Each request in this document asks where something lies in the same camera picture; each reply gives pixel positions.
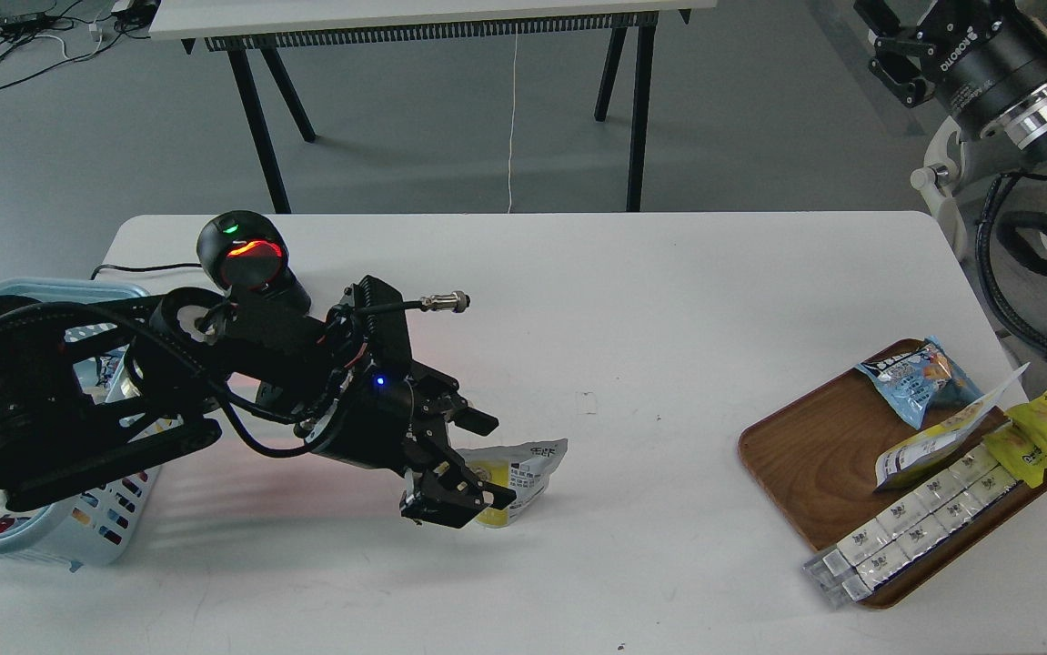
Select floor cables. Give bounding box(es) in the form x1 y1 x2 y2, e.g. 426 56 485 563
0 0 160 96

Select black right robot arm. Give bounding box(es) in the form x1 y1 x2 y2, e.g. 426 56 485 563
854 1 1047 359

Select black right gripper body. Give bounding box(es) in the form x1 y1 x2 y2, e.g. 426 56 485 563
919 1 1047 146

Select yellow white snack pouch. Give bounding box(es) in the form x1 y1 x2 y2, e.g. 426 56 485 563
458 438 569 529

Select yellow white pouch on tray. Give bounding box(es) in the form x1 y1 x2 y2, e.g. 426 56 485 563
875 362 1030 492

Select black scanner cable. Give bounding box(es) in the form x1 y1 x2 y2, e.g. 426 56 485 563
90 262 203 279

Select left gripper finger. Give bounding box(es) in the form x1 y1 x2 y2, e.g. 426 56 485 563
399 453 518 529
437 391 499 436

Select black barcode scanner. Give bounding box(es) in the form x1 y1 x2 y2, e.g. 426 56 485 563
196 210 311 314

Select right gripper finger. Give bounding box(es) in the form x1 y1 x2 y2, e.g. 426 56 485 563
868 55 934 108
854 1 936 46

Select blue snack bag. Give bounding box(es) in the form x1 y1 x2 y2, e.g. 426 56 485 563
854 336 983 428

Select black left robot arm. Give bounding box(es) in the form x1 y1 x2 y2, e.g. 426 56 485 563
0 277 518 528

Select white hanging cable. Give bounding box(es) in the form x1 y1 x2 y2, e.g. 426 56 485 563
507 33 519 214

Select light blue plastic basket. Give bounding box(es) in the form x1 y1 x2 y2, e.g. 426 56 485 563
0 277 160 572

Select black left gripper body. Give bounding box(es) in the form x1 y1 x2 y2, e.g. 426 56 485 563
304 362 468 476

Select white snack strip pack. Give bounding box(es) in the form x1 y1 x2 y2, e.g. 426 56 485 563
801 445 1022 607

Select wooden tray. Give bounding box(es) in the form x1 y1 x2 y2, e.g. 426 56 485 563
738 368 1047 610

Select background white table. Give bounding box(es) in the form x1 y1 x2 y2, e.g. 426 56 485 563
149 1 710 213

